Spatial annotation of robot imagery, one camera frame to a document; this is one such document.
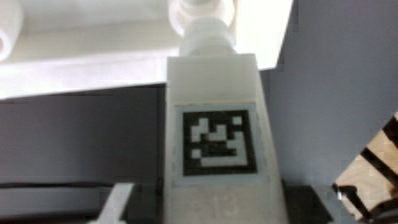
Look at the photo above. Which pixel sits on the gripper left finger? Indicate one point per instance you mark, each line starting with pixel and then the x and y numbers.
pixel 111 214

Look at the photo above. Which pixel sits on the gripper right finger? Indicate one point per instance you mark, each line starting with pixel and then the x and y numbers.
pixel 314 206

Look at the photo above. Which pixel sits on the white leg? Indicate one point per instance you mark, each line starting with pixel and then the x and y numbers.
pixel 223 186

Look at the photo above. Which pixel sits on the white square table top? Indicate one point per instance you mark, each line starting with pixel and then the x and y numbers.
pixel 90 44

